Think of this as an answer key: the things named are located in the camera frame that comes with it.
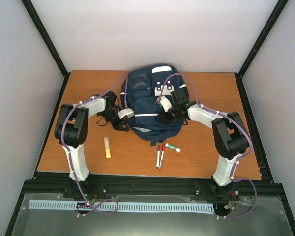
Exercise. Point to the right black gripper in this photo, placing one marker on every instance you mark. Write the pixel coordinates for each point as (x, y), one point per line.
(165, 120)

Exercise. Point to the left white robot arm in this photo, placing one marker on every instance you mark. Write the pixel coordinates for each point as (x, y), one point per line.
(72, 128)

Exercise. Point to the red capped marker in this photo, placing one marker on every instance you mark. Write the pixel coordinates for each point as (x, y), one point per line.
(162, 157)

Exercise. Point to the green white glue stick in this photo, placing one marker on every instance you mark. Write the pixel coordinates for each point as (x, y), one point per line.
(172, 147)

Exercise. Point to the light blue cable duct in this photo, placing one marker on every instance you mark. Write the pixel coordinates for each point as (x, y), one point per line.
(124, 207)

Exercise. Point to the navy blue backpack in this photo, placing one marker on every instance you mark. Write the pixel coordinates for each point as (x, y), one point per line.
(140, 92)

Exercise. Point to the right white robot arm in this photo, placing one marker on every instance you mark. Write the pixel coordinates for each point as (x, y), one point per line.
(230, 136)

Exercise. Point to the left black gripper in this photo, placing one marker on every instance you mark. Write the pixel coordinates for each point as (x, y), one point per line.
(118, 126)

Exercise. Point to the yellow glue stick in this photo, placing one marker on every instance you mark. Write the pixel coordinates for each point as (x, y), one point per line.
(107, 148)

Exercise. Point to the black aluminium frame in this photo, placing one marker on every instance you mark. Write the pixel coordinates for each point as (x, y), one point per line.
(51, 182)

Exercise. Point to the purple capped marker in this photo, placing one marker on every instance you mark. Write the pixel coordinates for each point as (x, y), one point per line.
(158, 156)

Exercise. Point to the clear acrylic front plate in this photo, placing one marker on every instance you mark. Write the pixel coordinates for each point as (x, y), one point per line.
(245, 217)

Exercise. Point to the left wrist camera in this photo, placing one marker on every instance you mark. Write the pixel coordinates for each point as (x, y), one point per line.
(126, 113)

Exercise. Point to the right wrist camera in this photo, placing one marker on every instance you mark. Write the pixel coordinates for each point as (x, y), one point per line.
(164, 102)

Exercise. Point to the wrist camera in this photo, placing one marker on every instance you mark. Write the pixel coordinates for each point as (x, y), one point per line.
(164, 102)
(126, 113)

